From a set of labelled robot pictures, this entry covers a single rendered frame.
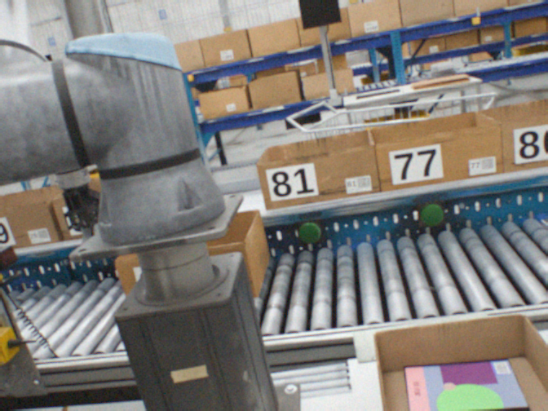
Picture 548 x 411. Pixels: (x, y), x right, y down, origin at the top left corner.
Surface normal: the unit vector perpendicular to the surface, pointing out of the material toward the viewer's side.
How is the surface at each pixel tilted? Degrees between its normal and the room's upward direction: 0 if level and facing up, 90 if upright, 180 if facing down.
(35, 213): 90
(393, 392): 0
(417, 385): 0
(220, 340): 90
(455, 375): 0
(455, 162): 91
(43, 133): 100
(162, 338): 90
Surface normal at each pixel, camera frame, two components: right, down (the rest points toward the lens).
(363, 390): -0.20, -0.94
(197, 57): -0.10, 0.31
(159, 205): 0.19, -0.16
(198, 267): 0.76, 0.01
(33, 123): 0.33, 0.20
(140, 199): -0.07, -0.10
